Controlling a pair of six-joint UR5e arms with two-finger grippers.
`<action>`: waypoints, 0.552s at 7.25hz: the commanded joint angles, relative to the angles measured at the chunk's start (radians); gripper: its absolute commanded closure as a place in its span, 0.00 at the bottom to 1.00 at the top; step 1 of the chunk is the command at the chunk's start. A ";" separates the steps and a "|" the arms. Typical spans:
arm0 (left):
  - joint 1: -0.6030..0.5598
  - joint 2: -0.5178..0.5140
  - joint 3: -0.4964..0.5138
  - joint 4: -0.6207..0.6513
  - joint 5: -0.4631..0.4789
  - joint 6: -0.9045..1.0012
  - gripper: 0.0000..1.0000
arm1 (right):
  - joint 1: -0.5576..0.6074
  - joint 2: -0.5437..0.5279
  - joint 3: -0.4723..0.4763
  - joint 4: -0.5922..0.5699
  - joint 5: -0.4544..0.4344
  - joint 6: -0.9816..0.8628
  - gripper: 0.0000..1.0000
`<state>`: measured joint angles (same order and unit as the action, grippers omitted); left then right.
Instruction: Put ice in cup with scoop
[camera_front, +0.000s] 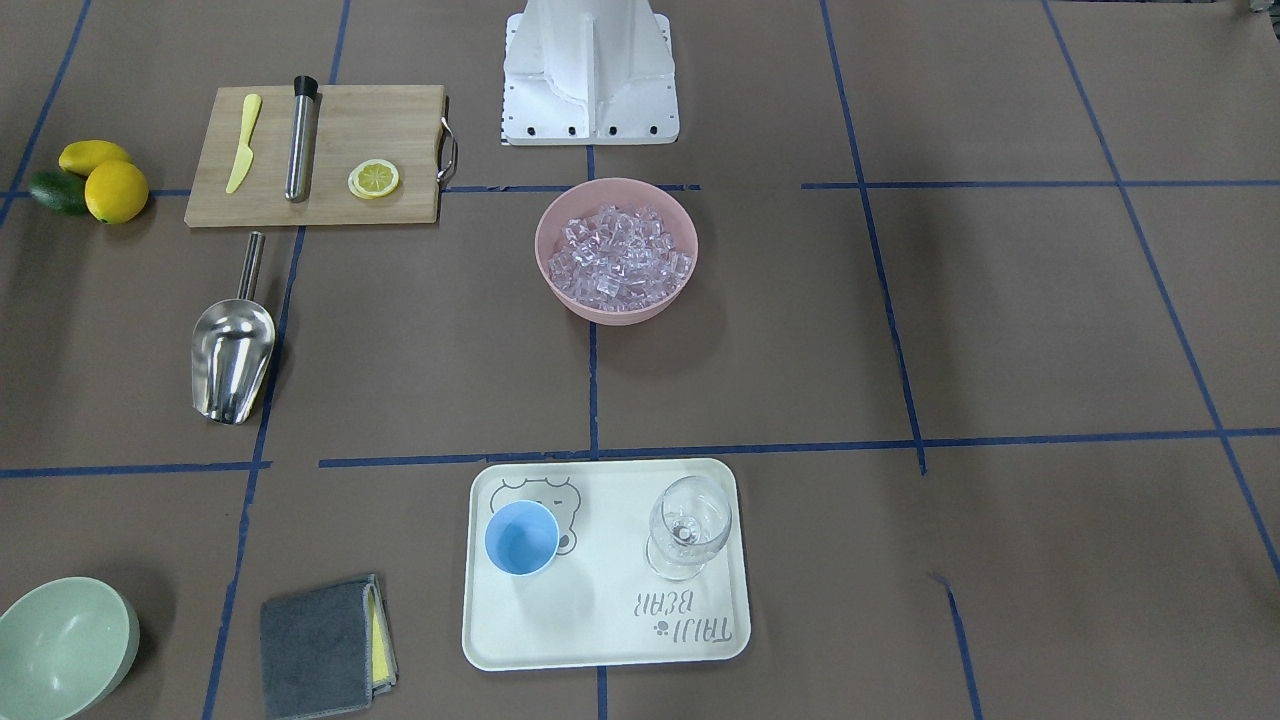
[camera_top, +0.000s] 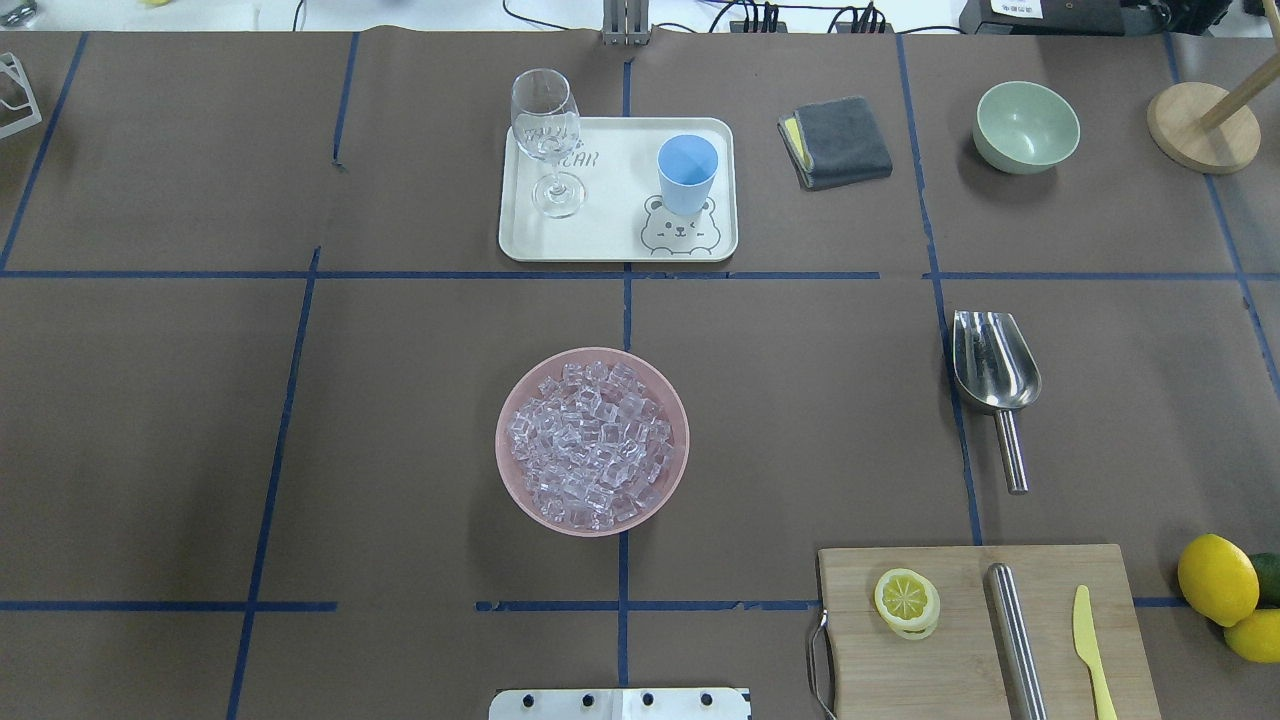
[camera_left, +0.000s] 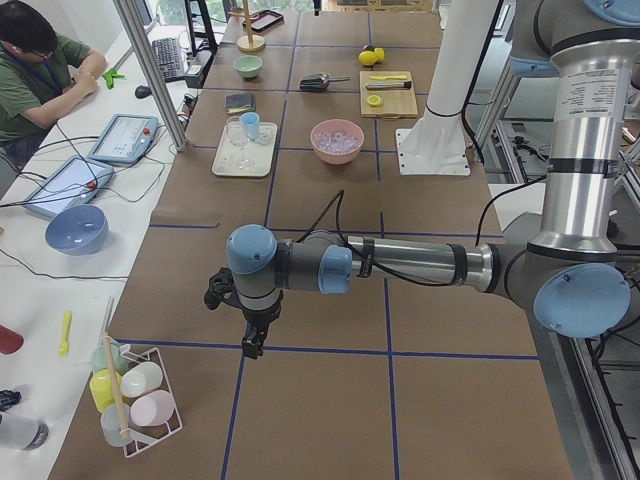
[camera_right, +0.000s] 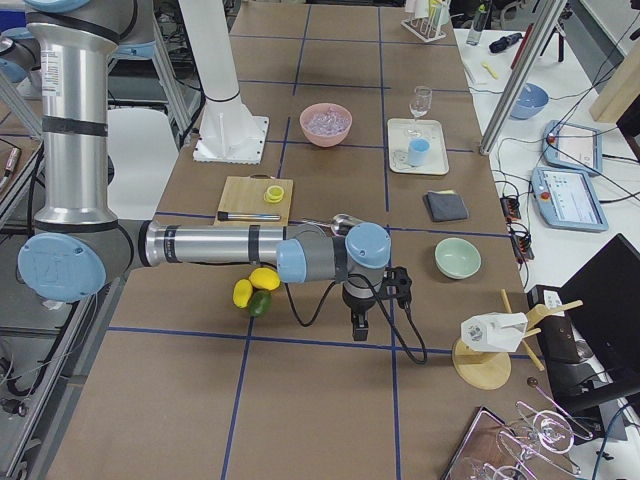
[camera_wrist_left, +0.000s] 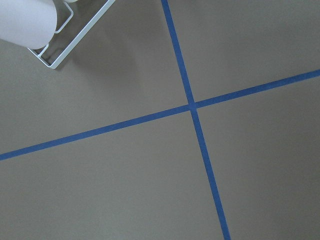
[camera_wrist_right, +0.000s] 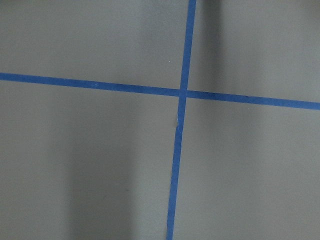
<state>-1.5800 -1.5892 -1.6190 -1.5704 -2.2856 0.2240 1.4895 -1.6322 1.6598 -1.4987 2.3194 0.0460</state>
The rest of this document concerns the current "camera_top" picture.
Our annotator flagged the pink bowl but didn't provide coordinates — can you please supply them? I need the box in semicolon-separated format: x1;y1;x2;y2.
495;347;691;538

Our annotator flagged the stainless steel ice scoop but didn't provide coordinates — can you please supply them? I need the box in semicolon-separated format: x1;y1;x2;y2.
951;310;1042;495

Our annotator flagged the pile of clear ice cubes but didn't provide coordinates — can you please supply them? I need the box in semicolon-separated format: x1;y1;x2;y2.
507;361;675;530

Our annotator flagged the light blue plastic cup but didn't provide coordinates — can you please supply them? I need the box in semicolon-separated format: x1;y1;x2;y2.
657;135;719;217

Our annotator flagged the wooden cup stand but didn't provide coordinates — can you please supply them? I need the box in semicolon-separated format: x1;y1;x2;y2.
1146;1;1279;176

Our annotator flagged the cream bear serving tray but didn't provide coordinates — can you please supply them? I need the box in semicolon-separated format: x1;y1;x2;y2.
497;117;739;263

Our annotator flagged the clear wine glass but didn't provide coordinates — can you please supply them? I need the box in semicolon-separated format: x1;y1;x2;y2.
509;68;585;219

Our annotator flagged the grey and yellow cloth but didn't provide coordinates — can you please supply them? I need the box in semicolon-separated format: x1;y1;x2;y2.
777;96;893;191

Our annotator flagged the lemon slice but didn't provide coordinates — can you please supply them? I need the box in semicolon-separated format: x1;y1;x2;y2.
873;568;942;641

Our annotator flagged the black power strip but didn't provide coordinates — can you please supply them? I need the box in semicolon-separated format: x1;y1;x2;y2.
710;1;890;35

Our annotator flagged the pale green bowl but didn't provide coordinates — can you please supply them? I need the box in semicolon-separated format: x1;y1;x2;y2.
972;81;1082;176

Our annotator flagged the wooden cutting board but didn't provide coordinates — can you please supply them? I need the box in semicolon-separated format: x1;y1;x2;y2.
817;544;1161;719

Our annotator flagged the steel muddler rod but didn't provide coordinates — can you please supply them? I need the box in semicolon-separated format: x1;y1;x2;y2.
986;562;1048;719

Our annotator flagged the yellow plastic knife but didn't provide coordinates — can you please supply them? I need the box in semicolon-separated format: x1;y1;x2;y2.
1071;584;1117;720

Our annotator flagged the whole yellow lemon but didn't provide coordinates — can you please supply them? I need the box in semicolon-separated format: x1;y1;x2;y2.
1176;533;1260;628

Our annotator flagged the green lime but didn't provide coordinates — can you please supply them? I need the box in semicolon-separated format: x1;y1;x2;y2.
1248;552;1280;609

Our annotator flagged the aluminium frame post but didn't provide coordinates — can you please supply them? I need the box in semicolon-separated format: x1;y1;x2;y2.
602;0;652;46

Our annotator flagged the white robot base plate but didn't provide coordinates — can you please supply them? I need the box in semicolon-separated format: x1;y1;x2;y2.
488;687;753;719

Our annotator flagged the white wire cup rack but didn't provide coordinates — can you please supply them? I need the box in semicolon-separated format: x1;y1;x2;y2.
1;53;44;138

